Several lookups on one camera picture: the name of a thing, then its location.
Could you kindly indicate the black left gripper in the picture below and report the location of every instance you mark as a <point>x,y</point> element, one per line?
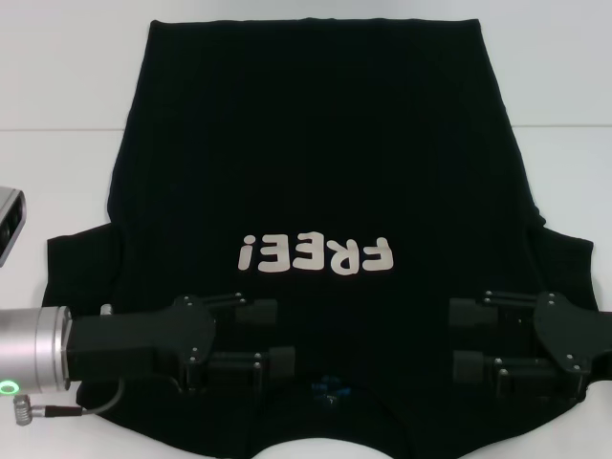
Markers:
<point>134,339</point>

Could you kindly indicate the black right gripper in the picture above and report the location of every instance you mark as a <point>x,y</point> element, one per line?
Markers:
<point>574,339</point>

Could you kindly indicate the black shirt with white print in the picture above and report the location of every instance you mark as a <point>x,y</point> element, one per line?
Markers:
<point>306,167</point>

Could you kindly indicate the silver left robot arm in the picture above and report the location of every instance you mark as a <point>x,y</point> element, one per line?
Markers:
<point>33,349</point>

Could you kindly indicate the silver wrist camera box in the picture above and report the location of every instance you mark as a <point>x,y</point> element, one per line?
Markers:
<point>9,225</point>

